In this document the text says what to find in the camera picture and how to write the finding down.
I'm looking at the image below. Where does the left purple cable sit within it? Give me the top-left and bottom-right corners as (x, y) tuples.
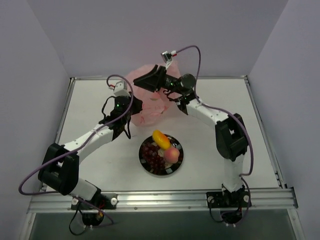
(18, 74), (135, 229)

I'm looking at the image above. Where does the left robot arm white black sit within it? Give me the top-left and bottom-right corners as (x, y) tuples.
(38, 93), (143, 210)

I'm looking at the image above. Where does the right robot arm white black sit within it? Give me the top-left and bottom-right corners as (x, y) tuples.
(133, 65), (248, 207)

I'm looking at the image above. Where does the orange fake fruit slice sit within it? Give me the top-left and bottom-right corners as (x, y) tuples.
(152, 130), (171, 150)

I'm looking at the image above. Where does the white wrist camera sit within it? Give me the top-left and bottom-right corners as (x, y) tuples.
(108, 80), (130, 97)
(161, 50), (177, 70)

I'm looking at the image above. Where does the round plate dark rim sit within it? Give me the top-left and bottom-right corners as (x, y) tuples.
(138, 134), (184, 176)

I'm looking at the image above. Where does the fake peach pink yellow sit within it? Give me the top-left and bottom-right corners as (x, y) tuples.
(163, 147), (180, 164)

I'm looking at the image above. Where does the pink plastic bag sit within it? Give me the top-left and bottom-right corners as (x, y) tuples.
(125, 60), (181, 127)

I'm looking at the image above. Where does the red fake grape bunch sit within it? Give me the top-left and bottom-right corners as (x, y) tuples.
(140, 142), (166, 174)

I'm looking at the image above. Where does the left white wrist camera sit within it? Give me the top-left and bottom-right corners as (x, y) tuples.
(108, 80), (130, 97)

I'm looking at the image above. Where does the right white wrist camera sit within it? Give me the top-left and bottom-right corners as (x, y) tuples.
(161, 50), (177, 70)

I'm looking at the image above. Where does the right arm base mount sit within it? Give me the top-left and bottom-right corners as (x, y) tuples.
(206, 189), (252, 209)

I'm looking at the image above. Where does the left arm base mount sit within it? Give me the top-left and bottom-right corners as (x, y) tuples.
(71, 192), (118, 210)

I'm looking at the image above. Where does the aluminium front rail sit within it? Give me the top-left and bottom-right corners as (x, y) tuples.
(27, 188), (298, 215)

